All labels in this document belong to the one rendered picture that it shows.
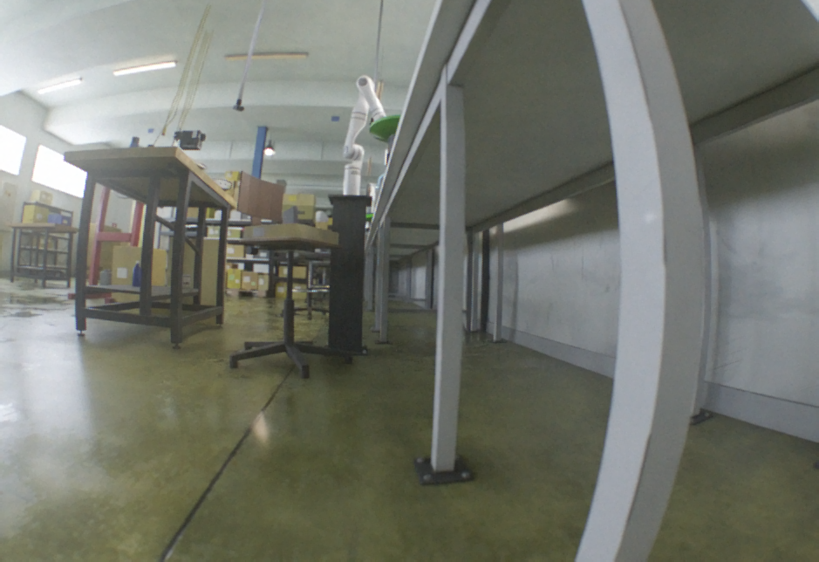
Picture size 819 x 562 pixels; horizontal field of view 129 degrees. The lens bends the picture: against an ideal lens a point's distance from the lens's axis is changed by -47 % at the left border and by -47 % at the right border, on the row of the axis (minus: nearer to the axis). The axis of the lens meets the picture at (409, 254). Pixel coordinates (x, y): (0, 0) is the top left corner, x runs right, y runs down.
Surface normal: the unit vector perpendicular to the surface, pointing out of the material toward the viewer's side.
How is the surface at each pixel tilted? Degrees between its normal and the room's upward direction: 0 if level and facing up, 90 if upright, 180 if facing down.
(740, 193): 90
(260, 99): 90
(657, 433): 90
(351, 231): 90
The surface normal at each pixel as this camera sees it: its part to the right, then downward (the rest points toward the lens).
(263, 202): 0.89, 0.00
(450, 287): 0.15, -0.07
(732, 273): -0.99, -0.04
